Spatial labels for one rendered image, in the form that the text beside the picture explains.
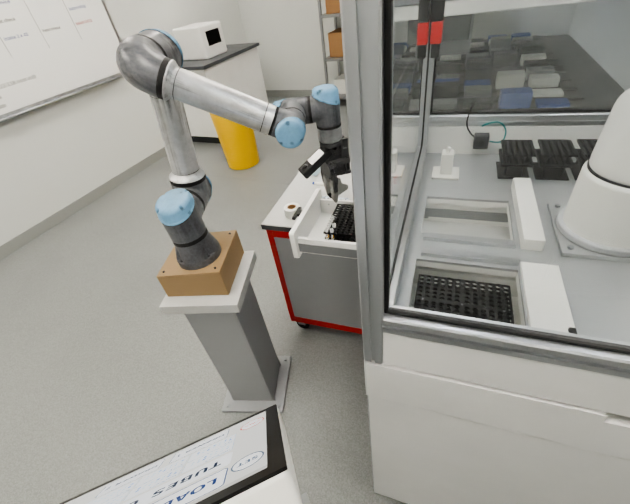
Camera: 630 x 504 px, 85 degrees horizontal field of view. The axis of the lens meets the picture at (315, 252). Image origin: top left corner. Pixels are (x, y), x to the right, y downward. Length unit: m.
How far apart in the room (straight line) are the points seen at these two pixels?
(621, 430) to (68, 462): 2.03
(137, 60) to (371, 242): 0.70
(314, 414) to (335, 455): 0.20
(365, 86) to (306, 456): 1.51
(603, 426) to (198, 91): 1.07
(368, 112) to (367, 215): 0.14
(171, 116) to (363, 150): 0.78
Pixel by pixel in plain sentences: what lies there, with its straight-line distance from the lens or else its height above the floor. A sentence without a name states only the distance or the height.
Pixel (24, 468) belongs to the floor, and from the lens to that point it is 2.28.
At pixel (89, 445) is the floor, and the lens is 2.13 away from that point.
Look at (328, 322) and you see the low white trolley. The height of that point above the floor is 0.14.
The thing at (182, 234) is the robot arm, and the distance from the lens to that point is 1.14.
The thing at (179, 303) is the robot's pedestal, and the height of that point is 0.76.
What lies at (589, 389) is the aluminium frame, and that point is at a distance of 0.75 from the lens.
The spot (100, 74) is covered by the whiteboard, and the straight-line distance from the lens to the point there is 4.37.
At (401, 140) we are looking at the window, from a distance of 0.44.
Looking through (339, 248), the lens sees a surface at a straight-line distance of 1.11.
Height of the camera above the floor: 1.58
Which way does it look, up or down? 40 degrees down
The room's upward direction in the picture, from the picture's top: 10 degrees counter-clockwise
